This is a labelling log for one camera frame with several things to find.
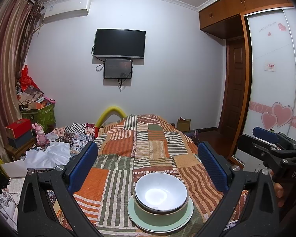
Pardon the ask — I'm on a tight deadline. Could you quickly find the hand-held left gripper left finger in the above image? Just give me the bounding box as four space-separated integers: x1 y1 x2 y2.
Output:
17 141 106 237

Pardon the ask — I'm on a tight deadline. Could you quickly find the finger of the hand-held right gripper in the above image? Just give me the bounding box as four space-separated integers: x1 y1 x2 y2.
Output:
237 134 296 176
252 126 290 146

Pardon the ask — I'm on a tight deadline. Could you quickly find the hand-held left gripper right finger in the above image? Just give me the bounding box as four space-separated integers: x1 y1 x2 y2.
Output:
196 141 280 237

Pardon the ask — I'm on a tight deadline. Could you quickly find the white cow-print bowl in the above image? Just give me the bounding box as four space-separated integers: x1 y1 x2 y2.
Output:
135 172 189 211

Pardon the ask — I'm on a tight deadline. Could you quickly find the green bowl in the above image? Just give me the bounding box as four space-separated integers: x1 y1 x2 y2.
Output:
133 200 190 224

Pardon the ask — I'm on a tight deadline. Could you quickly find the light green plate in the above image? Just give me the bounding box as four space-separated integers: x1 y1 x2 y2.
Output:
127 195 194 233

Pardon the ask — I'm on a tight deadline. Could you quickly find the person's right hand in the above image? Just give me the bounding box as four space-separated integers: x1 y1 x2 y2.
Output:
273 182 286 207

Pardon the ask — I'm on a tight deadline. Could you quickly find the checkered patchwork cloth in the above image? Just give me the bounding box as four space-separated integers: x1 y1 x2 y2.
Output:
52 122 96 157

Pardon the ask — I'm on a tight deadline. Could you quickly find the white cloth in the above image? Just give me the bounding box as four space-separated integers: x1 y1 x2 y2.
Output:
23 141 71 169

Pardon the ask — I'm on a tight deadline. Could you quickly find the brown cardboard box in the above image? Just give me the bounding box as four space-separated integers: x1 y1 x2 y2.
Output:
177 117 191 132

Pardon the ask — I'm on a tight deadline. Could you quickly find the pink rabbit toy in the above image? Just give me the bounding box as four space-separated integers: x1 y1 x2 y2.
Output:
32 123 50 147

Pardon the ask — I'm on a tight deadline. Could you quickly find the brown wooden door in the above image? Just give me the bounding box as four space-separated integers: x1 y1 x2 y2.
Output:
219 38 247 139

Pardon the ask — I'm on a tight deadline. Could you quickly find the green storage box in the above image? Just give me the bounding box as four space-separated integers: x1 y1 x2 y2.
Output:
21 102 57 131

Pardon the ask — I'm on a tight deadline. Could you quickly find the yellow foam tube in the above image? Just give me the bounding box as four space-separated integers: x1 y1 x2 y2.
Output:
96 106 127 129

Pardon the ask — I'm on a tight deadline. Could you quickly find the grey box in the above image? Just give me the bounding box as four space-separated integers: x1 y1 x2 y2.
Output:
8 130 34 149

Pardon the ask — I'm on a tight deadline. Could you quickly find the wooden stool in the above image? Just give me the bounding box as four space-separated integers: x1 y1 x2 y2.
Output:
4 138 37 162

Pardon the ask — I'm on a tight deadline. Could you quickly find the white paper sheet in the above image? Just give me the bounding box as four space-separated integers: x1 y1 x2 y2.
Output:
0 159 27 178

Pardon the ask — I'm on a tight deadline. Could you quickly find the striped patchwork blanket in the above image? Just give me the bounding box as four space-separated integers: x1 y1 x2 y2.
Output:
47 114 249 237

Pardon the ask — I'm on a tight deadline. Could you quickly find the red cardboard box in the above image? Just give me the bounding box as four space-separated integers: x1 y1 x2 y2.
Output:
5 118 32 140

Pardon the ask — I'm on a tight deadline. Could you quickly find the stack of printed papers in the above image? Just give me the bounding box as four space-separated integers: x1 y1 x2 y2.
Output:
0 177 26 230

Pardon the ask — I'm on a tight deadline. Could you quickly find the pile of crumpled paper bags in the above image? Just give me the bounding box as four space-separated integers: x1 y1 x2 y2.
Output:
16 84 47 110

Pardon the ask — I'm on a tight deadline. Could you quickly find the red plastic bag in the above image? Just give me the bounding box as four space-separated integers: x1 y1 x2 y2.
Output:
19 65 40 90

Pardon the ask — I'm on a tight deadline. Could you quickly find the wooden overhead cabinet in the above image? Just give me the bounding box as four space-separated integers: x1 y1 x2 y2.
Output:
199 0 294 39

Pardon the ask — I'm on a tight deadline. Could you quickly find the striped brown curtain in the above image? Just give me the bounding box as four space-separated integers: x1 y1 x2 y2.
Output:
0 0 43 163

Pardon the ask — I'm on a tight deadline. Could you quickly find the white air conditioner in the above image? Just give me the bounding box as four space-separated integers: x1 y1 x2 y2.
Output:
43 0 92 24

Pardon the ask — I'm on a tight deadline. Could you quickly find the small black wall monitor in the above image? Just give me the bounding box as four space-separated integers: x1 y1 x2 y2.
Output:
103 58 134 80

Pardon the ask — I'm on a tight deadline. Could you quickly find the black wall television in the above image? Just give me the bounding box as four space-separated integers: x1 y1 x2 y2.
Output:
93 29 146 60

